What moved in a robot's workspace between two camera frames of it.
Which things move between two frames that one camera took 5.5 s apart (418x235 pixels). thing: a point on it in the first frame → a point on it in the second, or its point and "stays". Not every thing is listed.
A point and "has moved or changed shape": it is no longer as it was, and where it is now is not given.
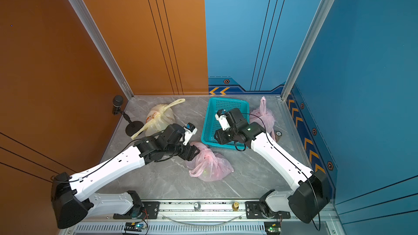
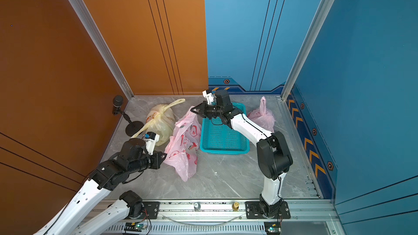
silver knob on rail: (197, 206) stays
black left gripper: (191, 152) → (158, 160)
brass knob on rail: (235, 206) stays
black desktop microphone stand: (134, 126) stays
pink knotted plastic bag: (264, 115) stays
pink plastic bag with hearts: (208, 166) has moved or changed shape
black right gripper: (221, 138) → (204, 112)
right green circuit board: (272, 228) stays
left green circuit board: (137, 226) stays
